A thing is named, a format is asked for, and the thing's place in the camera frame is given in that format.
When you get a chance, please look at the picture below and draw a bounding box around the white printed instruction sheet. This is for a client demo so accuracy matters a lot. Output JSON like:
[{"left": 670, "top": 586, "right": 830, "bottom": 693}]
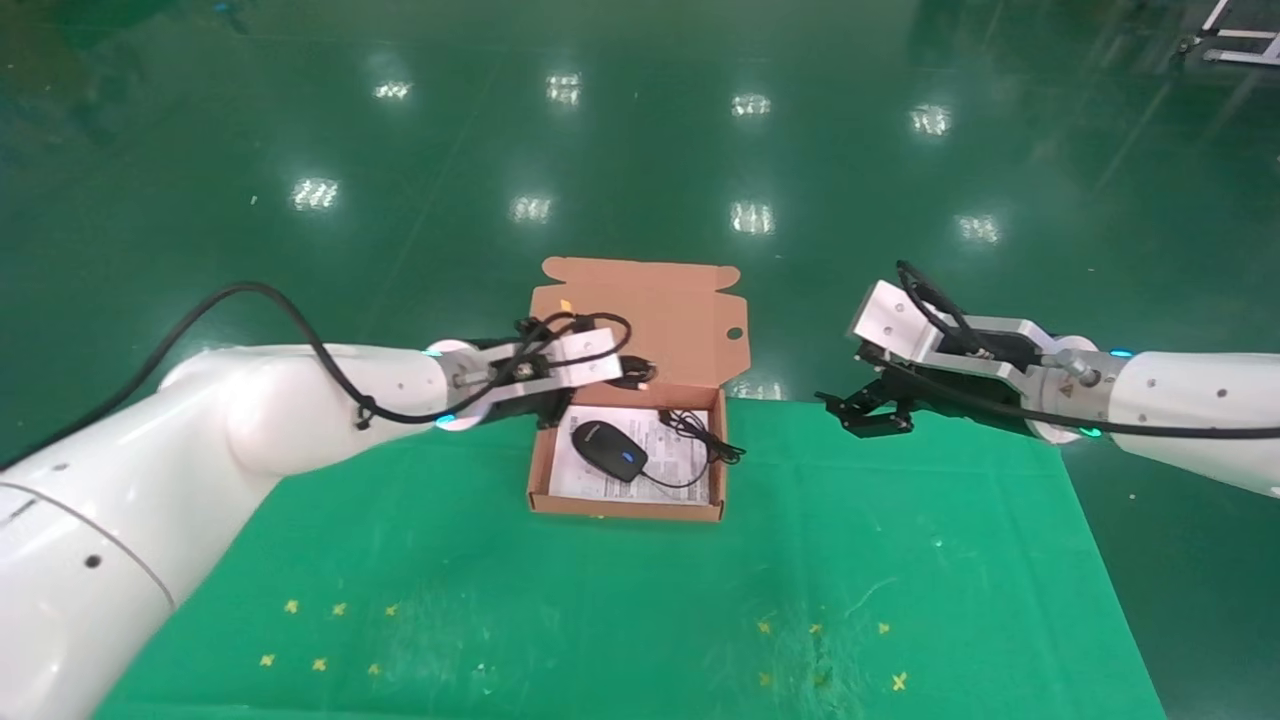
[{"left": 549, "top": 404, "right": 713, "bottom": 504}]

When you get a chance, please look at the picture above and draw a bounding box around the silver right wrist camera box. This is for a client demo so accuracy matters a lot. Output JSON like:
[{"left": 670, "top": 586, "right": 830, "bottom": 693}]
[{"left": 848, "top": 280, "right": 949, "bottom": 367}]

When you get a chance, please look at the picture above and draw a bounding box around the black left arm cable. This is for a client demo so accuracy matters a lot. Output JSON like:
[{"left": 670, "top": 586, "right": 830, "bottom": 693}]
[{"left": 0, "top": 281, "right": 634, "bottom": 471}]

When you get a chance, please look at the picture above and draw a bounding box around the white metal frame cart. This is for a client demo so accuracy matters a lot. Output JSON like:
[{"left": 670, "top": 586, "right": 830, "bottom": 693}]
[{"left": 1175, "top": 0, "right": 1280, "bottom": 67}]

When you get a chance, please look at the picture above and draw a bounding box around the black wired computer mouse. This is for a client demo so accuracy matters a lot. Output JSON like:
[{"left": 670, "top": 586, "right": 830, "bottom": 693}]
[{"left": 570, "top": 408, "right": 747, "bottom": 491}]

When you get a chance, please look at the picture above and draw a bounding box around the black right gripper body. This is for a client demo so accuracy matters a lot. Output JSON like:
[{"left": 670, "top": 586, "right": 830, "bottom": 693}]
[{"left": 856, "top": 348, "right": 951, "bottom": 413}]

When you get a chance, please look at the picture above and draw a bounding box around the green table mat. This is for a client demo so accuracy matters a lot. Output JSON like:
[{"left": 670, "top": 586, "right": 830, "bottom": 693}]
[{"left": 95, "top": 395, "right": 1167, "bottom": 720}]

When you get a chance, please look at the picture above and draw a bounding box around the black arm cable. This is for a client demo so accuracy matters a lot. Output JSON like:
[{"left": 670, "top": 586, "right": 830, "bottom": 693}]
[
  {"left": 858, "top": 260, "right": 1280, "bottom": 441},
  {"left": 0, "top": 281, "right": 634, "bottom": 471}
]

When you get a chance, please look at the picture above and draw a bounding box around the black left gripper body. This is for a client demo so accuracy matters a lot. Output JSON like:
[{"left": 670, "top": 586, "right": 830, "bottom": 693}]
[{"left": 495, "top": 372, "right": 577, "bottom": 431}]

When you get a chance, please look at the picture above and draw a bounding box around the open orange cardboard box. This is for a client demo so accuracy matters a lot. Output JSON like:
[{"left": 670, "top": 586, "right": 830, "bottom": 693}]
[{"left": 527, "top": 256, "right": 751, "bottom": 523}]

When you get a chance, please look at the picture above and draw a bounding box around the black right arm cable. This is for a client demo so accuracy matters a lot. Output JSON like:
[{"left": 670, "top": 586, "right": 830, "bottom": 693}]
[{"left": 858, "top": 260, "right": 1280, "bottom": 441}]

